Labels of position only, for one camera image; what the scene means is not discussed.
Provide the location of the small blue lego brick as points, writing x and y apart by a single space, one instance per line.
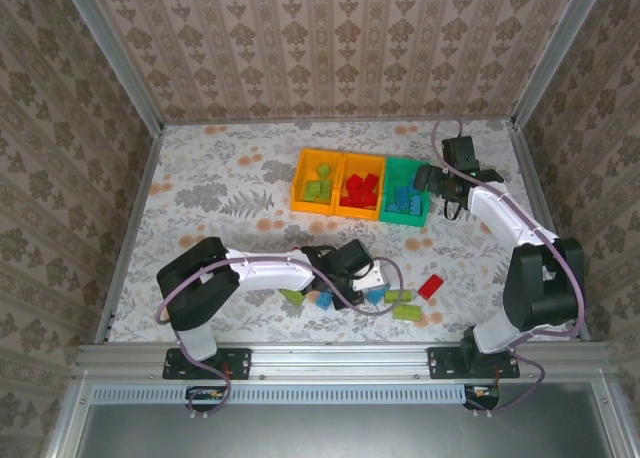
401 194

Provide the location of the yellow plastic bin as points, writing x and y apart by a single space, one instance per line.
302 205
360 214

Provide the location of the green plastic bin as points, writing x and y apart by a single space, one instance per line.
405 219

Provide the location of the small red lego brick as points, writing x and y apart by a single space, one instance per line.
354 182

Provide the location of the small green lego brick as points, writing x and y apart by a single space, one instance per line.
324 169

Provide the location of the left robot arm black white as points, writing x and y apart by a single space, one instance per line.
270 270

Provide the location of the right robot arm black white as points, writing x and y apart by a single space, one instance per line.
540 288

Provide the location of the wide aluminium extrusion beam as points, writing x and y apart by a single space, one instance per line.
340 360

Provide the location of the grey sheet metal panel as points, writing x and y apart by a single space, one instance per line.
350 433

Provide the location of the floral patterned table cloth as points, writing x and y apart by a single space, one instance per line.
225 153

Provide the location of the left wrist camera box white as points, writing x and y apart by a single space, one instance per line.
374 277

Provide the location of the aluminium table side rail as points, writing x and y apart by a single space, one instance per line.
537 188
144 188

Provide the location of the aluminium frame post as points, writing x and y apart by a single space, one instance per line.
556 53
118 58

